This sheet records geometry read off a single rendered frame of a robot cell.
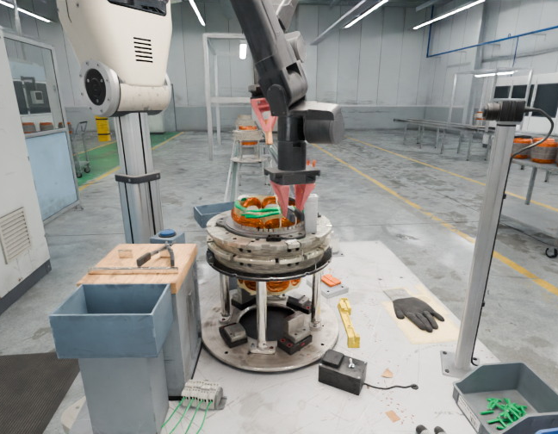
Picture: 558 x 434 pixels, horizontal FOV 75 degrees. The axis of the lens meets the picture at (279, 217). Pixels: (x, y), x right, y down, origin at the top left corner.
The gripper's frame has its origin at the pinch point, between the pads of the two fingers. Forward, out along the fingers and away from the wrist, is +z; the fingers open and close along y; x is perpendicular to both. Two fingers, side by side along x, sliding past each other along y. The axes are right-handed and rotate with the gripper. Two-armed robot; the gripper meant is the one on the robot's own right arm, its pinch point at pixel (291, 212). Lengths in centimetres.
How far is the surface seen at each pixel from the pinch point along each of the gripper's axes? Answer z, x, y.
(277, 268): 14.0, 3.4, -2.0
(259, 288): 19.4, 5.1, -5.9
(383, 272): 39, 37, 51
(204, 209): 12, 50, -12
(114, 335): 14.9, -10.6, -35.1
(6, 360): 114, 141, -117
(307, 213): 3.0, 7.0, 6.6
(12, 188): 35, 236, -128
